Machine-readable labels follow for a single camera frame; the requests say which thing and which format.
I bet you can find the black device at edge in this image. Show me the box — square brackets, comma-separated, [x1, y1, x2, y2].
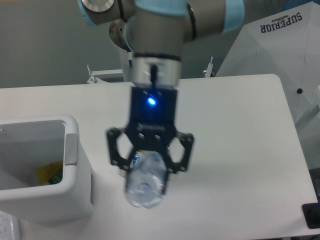
[302, 202, 320, 229]

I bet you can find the crushed clear plastic bottle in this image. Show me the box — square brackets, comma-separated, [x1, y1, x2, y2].
[125, 151, 166, 209]

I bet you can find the white metal base bracket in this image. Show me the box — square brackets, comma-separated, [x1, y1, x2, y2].
[86, 65, 124, 84]

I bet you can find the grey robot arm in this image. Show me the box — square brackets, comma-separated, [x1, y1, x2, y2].
[78, 0, 245, 195]

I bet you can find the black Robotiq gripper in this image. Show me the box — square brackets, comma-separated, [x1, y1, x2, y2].
[106, 57, 195, 196]

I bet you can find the blue snack wrapper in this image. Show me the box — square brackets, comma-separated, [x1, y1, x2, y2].
[132, 151, 142, 169]

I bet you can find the white Superior umbrella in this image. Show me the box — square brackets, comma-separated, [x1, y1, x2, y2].
[216, 1, 320, 122]

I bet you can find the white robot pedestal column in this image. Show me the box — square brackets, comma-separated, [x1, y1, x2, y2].
[118, 48, 133, 82]

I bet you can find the yellow trash in bin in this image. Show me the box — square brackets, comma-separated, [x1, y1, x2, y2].
[35, 161, 64, 185]

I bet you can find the white trash can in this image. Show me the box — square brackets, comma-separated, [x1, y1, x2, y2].
[0, 115, 94, 223]

